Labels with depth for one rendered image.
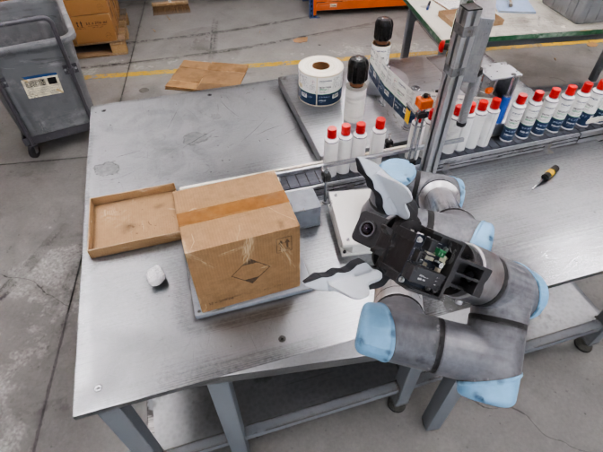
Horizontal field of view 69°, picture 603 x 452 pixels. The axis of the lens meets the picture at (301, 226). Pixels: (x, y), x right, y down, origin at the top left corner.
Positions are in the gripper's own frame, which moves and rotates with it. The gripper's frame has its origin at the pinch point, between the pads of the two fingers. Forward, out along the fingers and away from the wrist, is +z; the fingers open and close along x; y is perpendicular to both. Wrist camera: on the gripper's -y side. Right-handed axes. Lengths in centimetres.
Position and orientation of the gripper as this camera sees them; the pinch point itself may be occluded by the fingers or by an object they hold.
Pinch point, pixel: (325, 219)
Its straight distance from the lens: 48.6
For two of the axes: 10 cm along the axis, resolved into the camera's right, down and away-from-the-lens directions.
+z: -8.3, -2.9, -4.8
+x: -3.9, 9.2, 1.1
